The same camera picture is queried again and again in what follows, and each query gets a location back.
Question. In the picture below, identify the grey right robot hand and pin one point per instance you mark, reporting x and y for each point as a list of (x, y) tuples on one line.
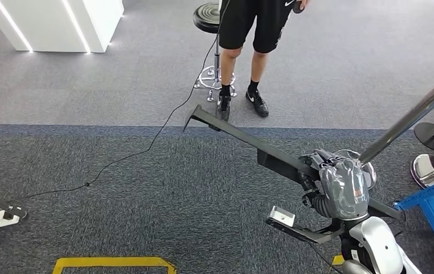
[(345, 189)]

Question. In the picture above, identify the long black plastic part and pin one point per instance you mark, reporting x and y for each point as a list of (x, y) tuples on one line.
[(239, 134)]

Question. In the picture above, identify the yellow floor tape square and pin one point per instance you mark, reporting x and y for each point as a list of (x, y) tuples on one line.
[(337, 261)]

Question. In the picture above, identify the person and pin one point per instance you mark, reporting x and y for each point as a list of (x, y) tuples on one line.
[(239, 22)]

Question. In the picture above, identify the black stool with chrome base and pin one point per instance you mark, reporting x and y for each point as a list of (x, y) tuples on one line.
[(205, 17)]

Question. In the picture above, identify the white counter with light strips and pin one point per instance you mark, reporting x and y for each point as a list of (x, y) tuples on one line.
[(50, 22)]

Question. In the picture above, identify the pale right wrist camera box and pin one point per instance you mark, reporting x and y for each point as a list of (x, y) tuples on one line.
[(281, 216)]

